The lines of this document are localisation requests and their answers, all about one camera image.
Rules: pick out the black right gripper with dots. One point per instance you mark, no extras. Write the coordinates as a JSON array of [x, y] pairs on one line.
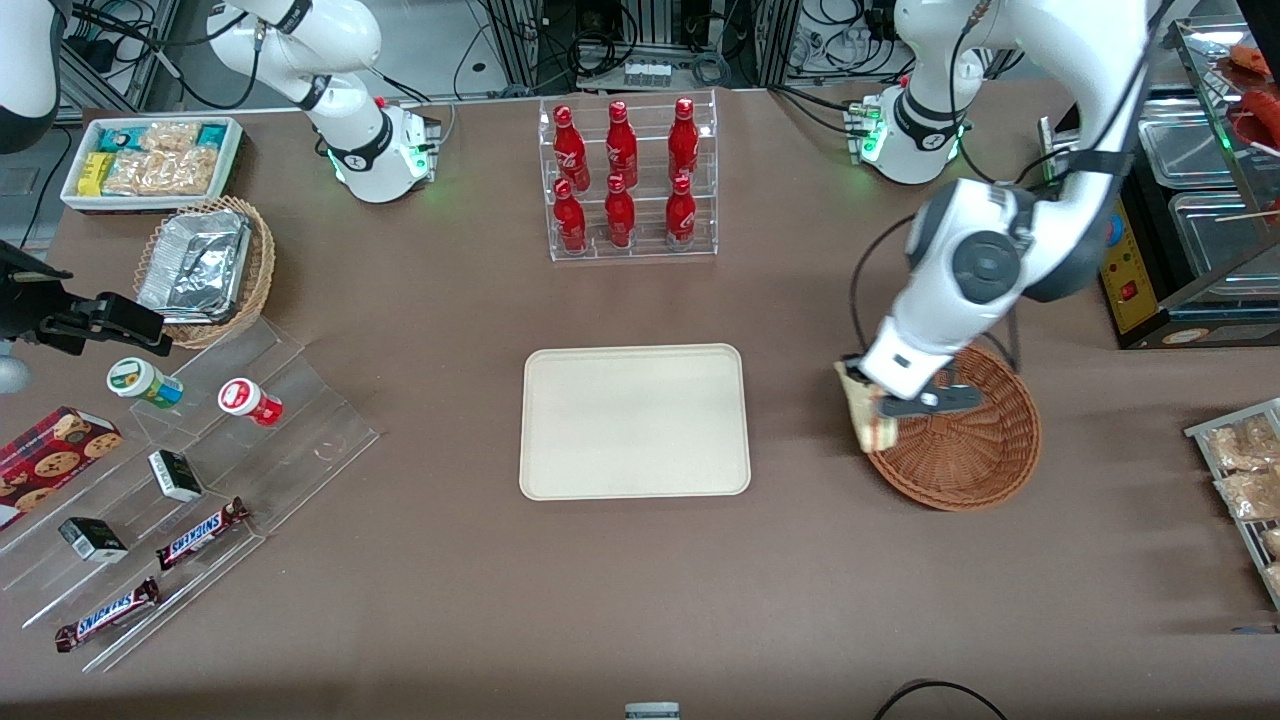
[[28, 305]]

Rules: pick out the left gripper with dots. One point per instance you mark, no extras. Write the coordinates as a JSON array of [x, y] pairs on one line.
[[854, 373]]

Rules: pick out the triangle sandwich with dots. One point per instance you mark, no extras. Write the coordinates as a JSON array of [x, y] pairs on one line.
[[872, 425]]

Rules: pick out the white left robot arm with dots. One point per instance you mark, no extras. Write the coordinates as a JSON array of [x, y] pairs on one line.
[[1060, 40]]

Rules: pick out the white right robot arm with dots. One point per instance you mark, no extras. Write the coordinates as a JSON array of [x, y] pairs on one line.
[[350, 140]]

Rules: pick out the round brown wicker basket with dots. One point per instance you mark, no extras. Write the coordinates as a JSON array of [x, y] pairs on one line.
[[980, 460]]

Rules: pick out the aluminium foil tray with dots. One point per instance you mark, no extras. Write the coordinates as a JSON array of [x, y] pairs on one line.
[[195, 265]]

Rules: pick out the oval wicker basket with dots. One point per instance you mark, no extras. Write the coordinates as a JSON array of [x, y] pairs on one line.
[[262, 260]]

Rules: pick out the beige rectangular tray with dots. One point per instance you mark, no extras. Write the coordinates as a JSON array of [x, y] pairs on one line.
[[634, 422]]

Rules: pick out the green lid yogurt cup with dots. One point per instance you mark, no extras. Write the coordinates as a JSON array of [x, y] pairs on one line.
[[140, 380]]

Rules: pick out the white snack bin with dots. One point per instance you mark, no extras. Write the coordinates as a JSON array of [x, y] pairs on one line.
[[72, 200]]

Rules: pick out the red chocolate cookie box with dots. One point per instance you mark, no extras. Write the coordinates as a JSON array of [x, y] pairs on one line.
[[50, 460]]

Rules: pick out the yellow snack packet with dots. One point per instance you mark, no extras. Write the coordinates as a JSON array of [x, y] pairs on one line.
[[95, 173]]

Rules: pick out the clear bag of crackers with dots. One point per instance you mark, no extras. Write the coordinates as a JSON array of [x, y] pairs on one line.
[[160, 173], [170, 137]]

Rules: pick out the red lid yogurt cup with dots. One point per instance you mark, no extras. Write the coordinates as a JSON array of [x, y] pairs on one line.
[[247, 400]]

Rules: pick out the small black box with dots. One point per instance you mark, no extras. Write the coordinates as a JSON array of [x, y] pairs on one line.
[[175, 476], [92, 540]]

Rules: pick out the teal snack packet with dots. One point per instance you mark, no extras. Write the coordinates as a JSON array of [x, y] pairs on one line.
[[213, 134], [120, 138]]

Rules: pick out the black hot food display case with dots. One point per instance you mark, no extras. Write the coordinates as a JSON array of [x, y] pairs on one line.
[[1135, 300]]

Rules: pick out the clear acrylic stepped display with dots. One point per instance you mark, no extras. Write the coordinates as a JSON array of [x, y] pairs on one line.
[[300, 440]]

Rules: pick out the snickers chocolate bar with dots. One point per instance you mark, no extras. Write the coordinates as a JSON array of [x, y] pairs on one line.
[[200, 535], [105, 615]]

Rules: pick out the bagged fried snack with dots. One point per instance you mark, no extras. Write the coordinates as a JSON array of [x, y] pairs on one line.
[[1245, 445], [1250, 495]]

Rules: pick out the red cola bottle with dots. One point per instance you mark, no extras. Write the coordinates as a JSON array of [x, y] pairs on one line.
[[569, 222], [683, 140], [569, 148], [619, 218], [680, 215], [621, 145]]

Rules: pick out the clear acrylic bottle rack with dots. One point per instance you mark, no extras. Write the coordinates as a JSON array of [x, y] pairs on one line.
[[630, 255]]

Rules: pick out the steel food pan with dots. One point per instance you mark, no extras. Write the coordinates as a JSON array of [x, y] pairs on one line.
[[1190, 140]]

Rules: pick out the small grey device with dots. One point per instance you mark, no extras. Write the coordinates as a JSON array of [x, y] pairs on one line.
[[652, 712]]

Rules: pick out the red sausage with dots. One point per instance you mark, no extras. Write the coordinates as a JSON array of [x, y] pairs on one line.
[[1262, 115]]

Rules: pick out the white power strip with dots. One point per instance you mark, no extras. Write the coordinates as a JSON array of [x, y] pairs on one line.
[[648, 74]]

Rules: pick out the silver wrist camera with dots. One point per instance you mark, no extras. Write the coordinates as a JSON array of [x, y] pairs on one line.
[[10, 370]]

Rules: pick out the aluminium frame rack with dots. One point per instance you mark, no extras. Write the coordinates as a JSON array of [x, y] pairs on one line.
[[650, 20]]

